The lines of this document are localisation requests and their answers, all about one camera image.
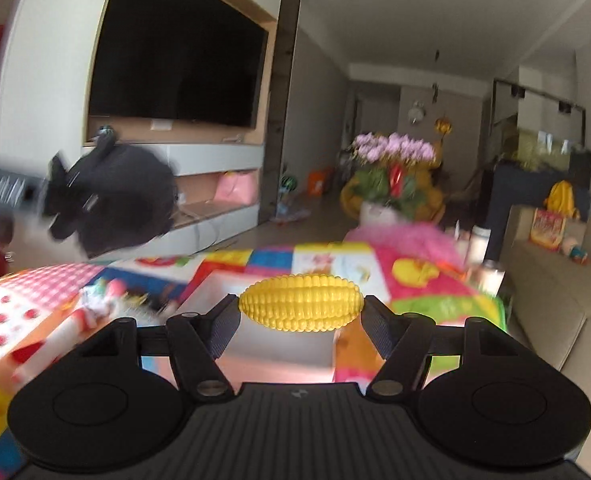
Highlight pink paper bag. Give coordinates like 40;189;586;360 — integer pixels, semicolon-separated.
216;171;257;207

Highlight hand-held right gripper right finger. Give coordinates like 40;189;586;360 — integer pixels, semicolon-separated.
360;295;513;400

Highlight dark aquarium cabinet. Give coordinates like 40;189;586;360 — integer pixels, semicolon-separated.
485;151;591;257

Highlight colourful cartoon play mat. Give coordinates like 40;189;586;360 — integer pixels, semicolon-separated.
0;242;509;480

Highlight small colourful toy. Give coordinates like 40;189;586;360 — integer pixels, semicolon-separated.
82;280;129;312

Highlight white wooden television cabinet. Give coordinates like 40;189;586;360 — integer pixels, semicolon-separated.
78;0;279;261

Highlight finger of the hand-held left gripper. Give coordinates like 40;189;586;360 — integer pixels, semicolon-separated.
46;152;84;197
43;199;97;241

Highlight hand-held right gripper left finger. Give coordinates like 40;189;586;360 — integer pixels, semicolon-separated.
78;296;241;400

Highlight beige sofa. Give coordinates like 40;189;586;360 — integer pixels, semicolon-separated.
485;204;591;413

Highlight pink cloth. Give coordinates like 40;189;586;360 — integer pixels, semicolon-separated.
344;224;472;282

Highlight toys on sofa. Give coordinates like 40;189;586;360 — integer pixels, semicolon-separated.
560;236;591;281

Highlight pink cardboard box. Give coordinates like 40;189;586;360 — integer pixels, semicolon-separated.
168;265;345;381

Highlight red white toy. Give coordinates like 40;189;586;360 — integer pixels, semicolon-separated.
10;305;95;387

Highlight glass jar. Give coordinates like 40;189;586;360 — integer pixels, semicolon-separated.
478;260;506;295

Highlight black television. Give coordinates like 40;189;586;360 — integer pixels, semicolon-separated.
86;0;271;131

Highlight yellow corn toy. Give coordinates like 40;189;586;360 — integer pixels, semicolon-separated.
239;274;363;333

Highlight yellow backpack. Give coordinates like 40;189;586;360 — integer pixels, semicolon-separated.
543;180;582;221

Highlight glass aquarium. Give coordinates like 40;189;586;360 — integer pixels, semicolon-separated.
490;77;587;171

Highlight red printed gift bag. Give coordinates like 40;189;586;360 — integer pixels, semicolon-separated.
530;208;569;252

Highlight black plush toy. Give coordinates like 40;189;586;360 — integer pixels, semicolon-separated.
70;135;179;259

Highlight pink orchid plant in pot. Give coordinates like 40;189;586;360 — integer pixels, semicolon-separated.
349;132;439;225

